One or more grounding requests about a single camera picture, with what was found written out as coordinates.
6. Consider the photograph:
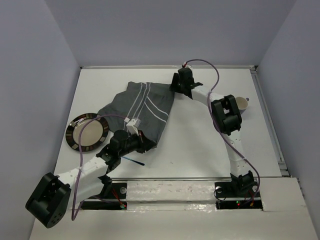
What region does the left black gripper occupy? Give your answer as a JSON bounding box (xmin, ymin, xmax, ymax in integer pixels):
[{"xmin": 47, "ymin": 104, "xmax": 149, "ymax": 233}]
[{"xmin": 118, "ymin": 129, "xmax": 155, "ymax": 158}]

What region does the grey striped cloth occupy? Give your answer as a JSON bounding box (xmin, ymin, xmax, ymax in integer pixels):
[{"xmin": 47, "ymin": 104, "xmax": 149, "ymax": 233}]
[{"xmin": 97, "ymin": 81, "xmax": 175, "ymax": 148}]

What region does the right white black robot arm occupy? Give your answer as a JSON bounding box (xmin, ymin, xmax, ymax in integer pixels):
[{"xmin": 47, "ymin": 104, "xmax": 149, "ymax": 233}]
[{"xmin": 170, "ymin": 67, "xmax": 260, "ymax": 199}]

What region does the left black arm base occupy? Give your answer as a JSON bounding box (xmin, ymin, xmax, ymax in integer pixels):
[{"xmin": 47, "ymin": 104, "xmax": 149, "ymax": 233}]
[{"xmin": 80, "ymin": 176, "xmax": 128, "ymax": 211}]

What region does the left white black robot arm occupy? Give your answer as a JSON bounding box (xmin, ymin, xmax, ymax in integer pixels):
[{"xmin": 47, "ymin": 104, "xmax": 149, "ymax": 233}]
[{"xmin": 25, "ymin": 130, "xmax": 156, "ymax": 229}]

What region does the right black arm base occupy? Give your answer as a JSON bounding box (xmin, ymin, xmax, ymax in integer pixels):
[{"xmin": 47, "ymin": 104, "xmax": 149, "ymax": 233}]
[{"xmin": 213, "ymin": 171, "xmax": 263, "ymax": 210}]

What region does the dark rimmed dinner plate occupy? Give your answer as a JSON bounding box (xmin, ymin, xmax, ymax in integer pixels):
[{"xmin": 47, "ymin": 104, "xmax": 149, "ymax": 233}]
[{"xmin": 65, "ymin": 113, "xmax": 109, "ymax": 152}]

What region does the blue metal fork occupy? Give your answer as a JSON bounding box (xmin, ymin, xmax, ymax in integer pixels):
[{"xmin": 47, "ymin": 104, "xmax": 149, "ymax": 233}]
[{"xmin": 122, "ymin": 156, "xmax": 145, "ymax": 166}]

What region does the purple white cup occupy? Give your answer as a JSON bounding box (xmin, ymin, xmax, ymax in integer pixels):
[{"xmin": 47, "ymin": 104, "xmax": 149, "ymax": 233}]
[{"xmin": 235, "ymin": 96, "xmax": 249, "ymax": 115}]

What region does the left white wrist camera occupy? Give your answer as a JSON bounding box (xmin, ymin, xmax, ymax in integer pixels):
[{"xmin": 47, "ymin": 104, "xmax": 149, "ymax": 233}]
[{"xmin": 124, "ymin": 117, "xmax": 141, "ymax": 135}]

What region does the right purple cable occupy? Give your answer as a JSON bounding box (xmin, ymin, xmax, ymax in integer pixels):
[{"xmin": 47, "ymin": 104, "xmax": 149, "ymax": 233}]
[{"xmin": 182, "ymin": 58, "xmax": 261, "ymax": 208}]

